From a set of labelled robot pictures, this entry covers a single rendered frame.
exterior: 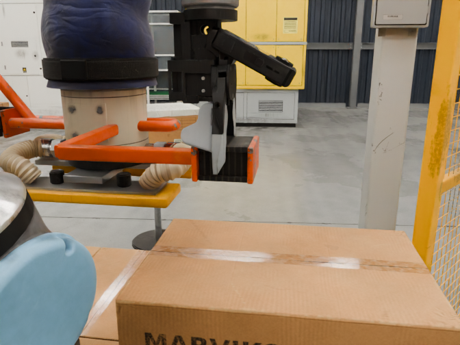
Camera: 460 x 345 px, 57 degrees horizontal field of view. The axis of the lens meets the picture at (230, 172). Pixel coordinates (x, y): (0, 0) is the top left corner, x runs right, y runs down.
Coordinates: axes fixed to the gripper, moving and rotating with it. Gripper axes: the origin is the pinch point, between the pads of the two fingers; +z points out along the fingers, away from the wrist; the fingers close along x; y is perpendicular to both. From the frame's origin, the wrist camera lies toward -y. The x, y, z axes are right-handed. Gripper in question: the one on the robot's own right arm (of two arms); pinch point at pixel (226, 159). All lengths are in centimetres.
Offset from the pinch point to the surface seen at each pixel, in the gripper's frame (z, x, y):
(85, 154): -0.3, 1.1, 20.9
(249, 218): 124, -283, 27
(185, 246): 28.4, -28.9, 14.5
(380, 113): 9, -119, -43
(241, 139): -2.8, -0.7, -2.1
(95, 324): 69, -51, 51
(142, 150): -1.2, 1.0, 12.3
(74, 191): 10.7, -13.0, 31.6
